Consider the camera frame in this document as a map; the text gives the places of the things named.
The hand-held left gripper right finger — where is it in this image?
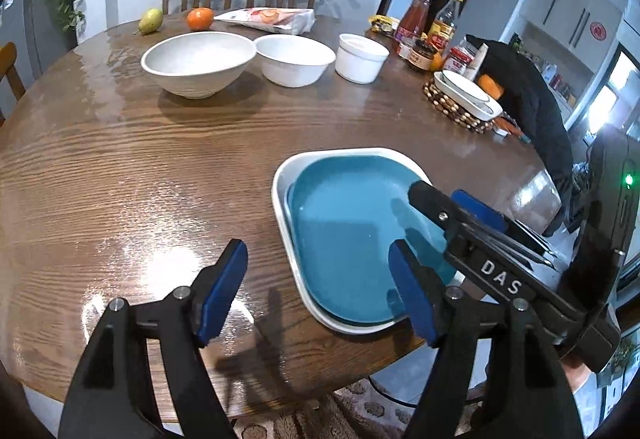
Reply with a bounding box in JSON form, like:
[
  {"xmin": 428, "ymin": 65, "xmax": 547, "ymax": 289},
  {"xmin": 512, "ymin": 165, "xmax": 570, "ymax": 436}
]
[{"xmin": 388, "ymin": 239, "xmax": 586, "ymax": 439}]

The blue oval plate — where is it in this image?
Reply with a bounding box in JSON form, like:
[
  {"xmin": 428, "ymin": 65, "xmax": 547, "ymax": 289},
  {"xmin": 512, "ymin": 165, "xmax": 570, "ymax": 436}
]
[{"xmin": 287, "ymin": 155, "xmax": 458, "ymax": 326}]

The white ribbed ramekin bowl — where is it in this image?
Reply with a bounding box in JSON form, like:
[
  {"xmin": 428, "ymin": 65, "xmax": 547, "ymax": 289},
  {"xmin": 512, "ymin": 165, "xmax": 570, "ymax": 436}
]
[{"xmin": 335, "ymin": 33, "xmax": 390, "ymax": 84}]

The brown sauce jar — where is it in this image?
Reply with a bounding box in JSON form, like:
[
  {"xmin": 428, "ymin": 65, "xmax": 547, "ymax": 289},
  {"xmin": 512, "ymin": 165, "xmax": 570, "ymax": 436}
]
[{"xmin": 407, "ymin": 39, "xmax": 437, "ymax": 71}]

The brown fuzzy rug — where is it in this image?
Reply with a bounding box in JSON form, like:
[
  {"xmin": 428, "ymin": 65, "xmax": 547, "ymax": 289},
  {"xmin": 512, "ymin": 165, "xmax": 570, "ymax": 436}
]
[{"xmin": 235, "ymin": 376, "xmax": 481, "ymax": 439}]

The red-lidded jar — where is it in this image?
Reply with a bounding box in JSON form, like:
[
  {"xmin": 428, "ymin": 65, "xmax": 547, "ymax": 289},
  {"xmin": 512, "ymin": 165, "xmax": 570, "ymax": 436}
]
[{"xmin": 443, "ymin": 46, "xmax": 476, "ymax": 74}]

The white dark-rimmed plate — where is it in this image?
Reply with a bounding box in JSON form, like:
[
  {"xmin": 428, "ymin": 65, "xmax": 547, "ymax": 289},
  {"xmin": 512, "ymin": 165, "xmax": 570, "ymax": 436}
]
[{"xmin": 442, "ymin": 70, "xmax": 488, "ymax": 102}]

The orange packet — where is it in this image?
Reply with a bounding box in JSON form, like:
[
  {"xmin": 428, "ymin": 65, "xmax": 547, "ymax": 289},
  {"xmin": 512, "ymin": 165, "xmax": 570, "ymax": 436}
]
[{"xmin": 492, "ymin": 116, "xmax": 526, "ymax": 142}]

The white oval dish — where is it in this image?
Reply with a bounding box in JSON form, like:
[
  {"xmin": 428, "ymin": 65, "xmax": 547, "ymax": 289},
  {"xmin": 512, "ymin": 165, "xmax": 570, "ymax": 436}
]
[{"xmin": 433, "ymin": 70, "xmax": 503, "ymax": 121}]

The white snack bag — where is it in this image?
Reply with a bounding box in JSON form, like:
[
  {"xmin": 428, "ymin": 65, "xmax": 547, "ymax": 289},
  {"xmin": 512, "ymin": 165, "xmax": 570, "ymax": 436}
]
[{"xmin": 214, "ymin": 8, "xmax": 317, "ymax": 34}]

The grey fridge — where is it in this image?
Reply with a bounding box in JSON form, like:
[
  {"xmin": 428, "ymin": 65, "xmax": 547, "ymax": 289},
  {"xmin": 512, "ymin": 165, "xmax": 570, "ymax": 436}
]
[{"xmin": 0, "ymin": 0, "xmax": 48, "ymax": 64}]

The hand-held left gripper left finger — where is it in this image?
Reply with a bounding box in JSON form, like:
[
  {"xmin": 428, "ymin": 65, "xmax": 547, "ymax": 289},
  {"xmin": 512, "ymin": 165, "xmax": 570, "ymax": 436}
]
[{"xmin": 57, "ymin": 239, "xmax": 249, "ymax": 439}]

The red sauce bottle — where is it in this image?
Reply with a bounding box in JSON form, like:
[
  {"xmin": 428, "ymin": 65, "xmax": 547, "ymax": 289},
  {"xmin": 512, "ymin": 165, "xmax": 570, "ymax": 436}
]
[{"xmin": 394, "ymin": 0, "xmax": 432, "ymax": 44}]

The large patterned square plate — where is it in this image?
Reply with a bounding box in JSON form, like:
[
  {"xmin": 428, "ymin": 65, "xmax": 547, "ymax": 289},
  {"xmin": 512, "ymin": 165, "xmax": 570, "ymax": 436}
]
[{"xmin": 271, "ymin": 147, "xmax": 458, "ymax": 336}]

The wooden beaded trivet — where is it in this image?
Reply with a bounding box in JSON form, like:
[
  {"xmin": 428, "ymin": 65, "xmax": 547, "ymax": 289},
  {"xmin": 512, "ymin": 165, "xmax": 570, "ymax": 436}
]
[{"xmin": 422, "ymin": 81, "xmax": 493, "ymax": 134}]

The orange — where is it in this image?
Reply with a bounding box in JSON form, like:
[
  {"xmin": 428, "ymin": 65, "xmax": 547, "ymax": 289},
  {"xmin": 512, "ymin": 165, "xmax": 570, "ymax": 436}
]
[
  {"xmin": 187, "ymin": 7, "xmax": 215, "ymax": 31},
  {"xmin": 476, "ymin": 74, "xmax": 503, "ymax": 100}
]

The yellow-capped oil bottle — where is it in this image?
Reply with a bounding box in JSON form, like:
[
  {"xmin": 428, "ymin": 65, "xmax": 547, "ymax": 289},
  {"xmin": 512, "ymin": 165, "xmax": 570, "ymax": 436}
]
[{"xmin": 426, "ymin": 0, "xmax": 466, "ymax": 52}]

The green pear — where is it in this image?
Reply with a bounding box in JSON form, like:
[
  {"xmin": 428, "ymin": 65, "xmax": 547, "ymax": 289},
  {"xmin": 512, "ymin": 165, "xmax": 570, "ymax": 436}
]
[{"xmin": 134, "ymin": 8, "xmax": 164, "ymax": 36}]

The black jacket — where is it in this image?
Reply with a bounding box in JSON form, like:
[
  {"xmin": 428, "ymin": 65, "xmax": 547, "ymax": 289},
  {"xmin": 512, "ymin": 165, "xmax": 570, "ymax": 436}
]
[{"xmin": 465, "ymin": 35, "xmax": 573, "ymax": 237}]

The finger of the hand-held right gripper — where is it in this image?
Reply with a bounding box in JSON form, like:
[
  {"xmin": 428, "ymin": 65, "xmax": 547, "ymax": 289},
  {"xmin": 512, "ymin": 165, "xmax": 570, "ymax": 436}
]
[
  {"xmin": 408, "ymin": 181, "xmax": 473, "ymax": 247},
  {"xmin": 451, "ymin": 190, "xmax": 556, "ymax": 270}
]

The white wall cabinet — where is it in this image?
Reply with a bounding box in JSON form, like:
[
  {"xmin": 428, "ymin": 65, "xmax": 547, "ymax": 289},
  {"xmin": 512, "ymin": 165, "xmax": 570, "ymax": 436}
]
[{"xmin": 515, "ymin": 0, "xmax": 626, "ymax": 70}]

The black cable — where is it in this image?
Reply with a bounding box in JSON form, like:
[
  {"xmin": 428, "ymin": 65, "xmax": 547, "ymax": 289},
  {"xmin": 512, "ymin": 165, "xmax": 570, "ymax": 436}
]
[{"xmin": 367, "ymin": 371, "xmax": 426, "ymax": 407}]

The yellow snack packet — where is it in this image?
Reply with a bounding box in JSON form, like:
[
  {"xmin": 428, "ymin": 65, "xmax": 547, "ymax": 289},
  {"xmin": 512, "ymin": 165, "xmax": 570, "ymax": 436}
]
[{"xmin": 369, "ymin": 14, "xmax": 401, "ymax": 36}]

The large grey bowl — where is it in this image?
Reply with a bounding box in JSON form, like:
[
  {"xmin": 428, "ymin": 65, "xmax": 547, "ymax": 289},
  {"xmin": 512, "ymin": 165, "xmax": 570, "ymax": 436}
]
[{"xmin": 140, "ymin": 32, "xmax": 257, "ymax": 100}]

